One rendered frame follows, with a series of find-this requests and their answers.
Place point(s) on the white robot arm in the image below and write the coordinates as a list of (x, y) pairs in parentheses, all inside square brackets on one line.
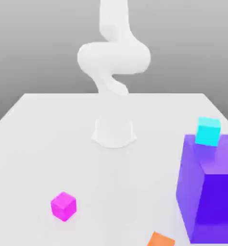
[(114, 57)]

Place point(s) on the small cyan cube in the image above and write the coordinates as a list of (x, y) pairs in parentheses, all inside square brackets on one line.
[(207, 131)]

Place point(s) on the small magenta cube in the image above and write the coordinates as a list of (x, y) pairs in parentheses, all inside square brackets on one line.
[(63, 206)]

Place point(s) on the small orange cube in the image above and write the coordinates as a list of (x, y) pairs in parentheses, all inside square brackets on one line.
[(160, 240)]

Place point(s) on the large purple box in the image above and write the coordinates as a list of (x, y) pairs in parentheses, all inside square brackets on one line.
[(212, 192)]

